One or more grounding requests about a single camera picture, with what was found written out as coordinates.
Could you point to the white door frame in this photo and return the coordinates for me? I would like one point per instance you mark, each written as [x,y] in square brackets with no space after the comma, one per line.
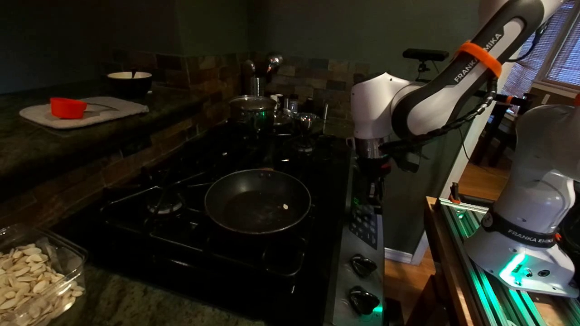
[477,151]

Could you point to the red measuring cup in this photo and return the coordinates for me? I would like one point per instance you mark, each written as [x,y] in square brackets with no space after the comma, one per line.
[67,108]

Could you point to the pale sliced food pieces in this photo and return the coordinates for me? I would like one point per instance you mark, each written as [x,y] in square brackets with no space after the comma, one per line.
[29,284]

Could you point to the window with white blinds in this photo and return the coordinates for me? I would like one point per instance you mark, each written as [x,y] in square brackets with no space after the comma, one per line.
[562,61]

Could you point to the steel pot with lid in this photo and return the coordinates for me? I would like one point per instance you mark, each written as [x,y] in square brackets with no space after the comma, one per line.
[250,110]

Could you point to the steel ladle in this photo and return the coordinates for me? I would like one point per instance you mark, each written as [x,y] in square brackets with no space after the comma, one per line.
[274,63]

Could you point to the black bowl white inside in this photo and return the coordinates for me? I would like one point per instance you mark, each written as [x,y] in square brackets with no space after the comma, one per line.
[129,82]

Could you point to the clear glass container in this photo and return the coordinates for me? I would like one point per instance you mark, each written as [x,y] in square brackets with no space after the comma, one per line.
[72,260]

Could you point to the black stove knob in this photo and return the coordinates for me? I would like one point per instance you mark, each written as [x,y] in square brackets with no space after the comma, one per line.
[361,265]
[362,300]

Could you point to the dark kitchen utensil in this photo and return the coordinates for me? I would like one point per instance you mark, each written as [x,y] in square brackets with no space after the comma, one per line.
[250,68]

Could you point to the shiny steel kettle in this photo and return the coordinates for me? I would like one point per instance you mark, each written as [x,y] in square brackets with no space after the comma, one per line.
[295,119]

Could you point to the round gas burner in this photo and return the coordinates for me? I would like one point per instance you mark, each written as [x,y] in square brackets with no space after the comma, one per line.
[163,202]

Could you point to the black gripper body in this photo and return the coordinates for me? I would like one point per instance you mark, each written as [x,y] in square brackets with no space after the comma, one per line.
[373,168]

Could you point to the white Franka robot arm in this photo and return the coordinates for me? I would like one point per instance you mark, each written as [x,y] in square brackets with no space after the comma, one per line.
[536,193]

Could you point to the black frying pan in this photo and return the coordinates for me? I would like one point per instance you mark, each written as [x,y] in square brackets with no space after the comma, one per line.
[257,202]

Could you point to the black rod with orange mark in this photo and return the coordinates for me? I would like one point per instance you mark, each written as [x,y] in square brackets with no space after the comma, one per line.
[513,99]

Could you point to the black gas stove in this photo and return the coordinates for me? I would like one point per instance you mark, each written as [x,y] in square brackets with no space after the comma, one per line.
[241,255]

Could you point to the steel utensil holder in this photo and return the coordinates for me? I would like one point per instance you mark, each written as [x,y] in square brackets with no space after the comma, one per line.
[255,86]

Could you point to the stove button control panel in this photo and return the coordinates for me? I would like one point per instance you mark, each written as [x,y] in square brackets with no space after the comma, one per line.
[364,224]

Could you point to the white cutting board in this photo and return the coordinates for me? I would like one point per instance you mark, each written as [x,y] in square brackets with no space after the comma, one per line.
[114,110]

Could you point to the robot mounting cart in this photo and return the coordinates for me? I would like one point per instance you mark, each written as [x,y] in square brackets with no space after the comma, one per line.
[458,255]

